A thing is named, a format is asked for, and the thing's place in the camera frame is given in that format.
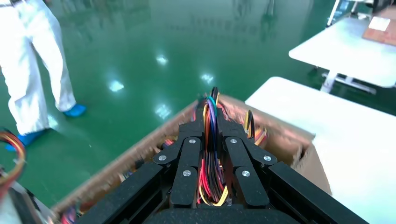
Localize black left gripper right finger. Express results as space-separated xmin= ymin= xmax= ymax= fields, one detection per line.
xmin=217 ymin=108 xmax=278 ymax=209

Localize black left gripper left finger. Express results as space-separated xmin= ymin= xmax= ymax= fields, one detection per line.
xmin=153 ymin=108 xmax=205 ymax=208

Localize multicoloured wire bundle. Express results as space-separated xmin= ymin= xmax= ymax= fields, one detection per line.
xmin=196 ymin=86 xmax=231 ymax=207

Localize brown cardboard divider box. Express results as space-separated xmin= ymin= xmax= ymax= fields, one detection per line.
xmin=51 ymin=93 xmax=334 ymax=224

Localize blue shoe cover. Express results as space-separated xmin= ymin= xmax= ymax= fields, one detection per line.
xmin=4 ymin=129 xmax=47 ymax=152
xmin=63 ymin=104 xmax=87 ymax=119

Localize person in white trousers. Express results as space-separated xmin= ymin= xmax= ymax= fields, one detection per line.
xmin=0 ymin=0 xmax=77 ymax=136

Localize brown board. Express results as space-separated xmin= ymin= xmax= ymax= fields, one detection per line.
xmin=362 ymin=6 xmax=396 ymax=48

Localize white paper sheet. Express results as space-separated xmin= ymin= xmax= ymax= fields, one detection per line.
xmin=368 ymin=16 xmax=391 ymax=32

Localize power supply with multicoloured cables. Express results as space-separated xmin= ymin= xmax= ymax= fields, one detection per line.
xmin=160 ymin=138 xmax=176 ymax=151
xmin=243 ymin=110 xmax=267 ymax=147

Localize white frame background table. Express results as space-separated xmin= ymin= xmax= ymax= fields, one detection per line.
xmin=288 ymin=17 xmax=396 ymax=95

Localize power supply with orange cables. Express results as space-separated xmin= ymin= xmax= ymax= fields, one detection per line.
xmin=0 ymin=131 xmax=58 ymax=224

